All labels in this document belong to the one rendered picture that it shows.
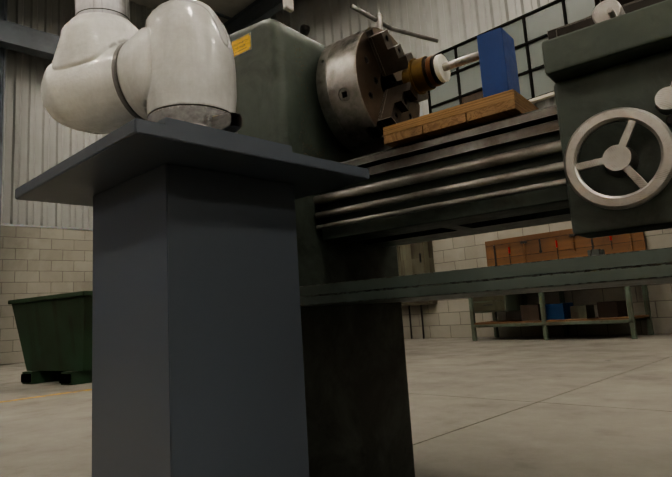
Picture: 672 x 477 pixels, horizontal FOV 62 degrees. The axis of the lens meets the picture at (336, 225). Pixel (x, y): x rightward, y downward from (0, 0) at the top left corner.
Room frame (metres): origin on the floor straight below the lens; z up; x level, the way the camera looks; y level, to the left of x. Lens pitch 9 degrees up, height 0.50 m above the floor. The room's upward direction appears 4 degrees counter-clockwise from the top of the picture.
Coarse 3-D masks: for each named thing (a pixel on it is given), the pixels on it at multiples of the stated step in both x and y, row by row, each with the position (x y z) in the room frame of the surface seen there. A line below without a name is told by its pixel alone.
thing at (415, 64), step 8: (424, 56) 1.31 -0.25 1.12; (432, 56) 1.29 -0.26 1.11; (408, 64) 1.31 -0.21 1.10; (416, 64) 1.30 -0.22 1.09; (424, 64) 1.30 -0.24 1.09; (432, 64) 1.28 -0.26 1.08; (408, 72) 1.31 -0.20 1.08; (416, 72) 1.30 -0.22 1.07; (424, 72) 1.30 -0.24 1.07; (432, 72) 1.29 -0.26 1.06; (408, 80) 1.33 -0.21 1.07; (416, 80) 1.31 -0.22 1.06; (424, 80) 1.30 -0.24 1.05; (432, 80) 1.30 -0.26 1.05; (416, 88) 1.33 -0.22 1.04; (424, 88) 1.33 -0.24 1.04; (432, 88) 1.33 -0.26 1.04
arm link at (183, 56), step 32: (192, 0) 0.91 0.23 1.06; (160, 32) 0.88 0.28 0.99; (192, 32) 0.88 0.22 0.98; (224, 32) 0.94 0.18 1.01; (128, 64) 0.91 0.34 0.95; (160, 64) 0.88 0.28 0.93; (192, 64) 0.88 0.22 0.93; (224, 64) 0.91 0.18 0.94; (128, 96) 0.93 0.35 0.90; (160, 96) 0.89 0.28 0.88; (192, 96) 0.88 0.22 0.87; (224, 96) 0.92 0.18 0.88
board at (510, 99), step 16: (496, 96) 1.05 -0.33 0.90; (512, 96) 1.03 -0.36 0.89; (448, 112) 1.11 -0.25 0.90; (464, 112) 1.09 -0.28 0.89; (480, 112) 1.07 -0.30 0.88; (496, 112) 1.05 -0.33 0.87; (512, 112) 1.05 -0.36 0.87; (384, 128) 1.20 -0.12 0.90; (400, 128) 1.18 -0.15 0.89; (416, 128) 1.15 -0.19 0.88; (432, 128) 1.13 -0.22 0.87; (448, 128) 1.12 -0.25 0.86; (464, 128) 1.13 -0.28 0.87; (384, 144) 1.21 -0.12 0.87; (400, 144) 1.21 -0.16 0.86
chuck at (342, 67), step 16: (336, 48) 1.33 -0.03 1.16; (352, 48) 1.29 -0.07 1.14; (368, 48) 1.32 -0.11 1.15; (336, 64) 1.31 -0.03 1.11; (352, 64) 1.28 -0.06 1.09; (368, 64) 1.32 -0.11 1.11; (336, 80) 1.31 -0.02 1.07; (352, 80) 1.28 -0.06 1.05; (368, 80) 1.31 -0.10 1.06; (384, 80) 1.44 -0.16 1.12; (336, 96) 1.32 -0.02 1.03; (352, 96) 1.29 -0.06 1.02; (368, 96) 1.31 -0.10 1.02; (336, 112) 1.34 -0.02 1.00; (352, 112) 1.32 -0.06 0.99; (368, 112) 1.30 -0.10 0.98; (416, 112) 1.50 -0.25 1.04; (352, 128) 1.35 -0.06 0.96; (368, 144) 1.40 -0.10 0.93
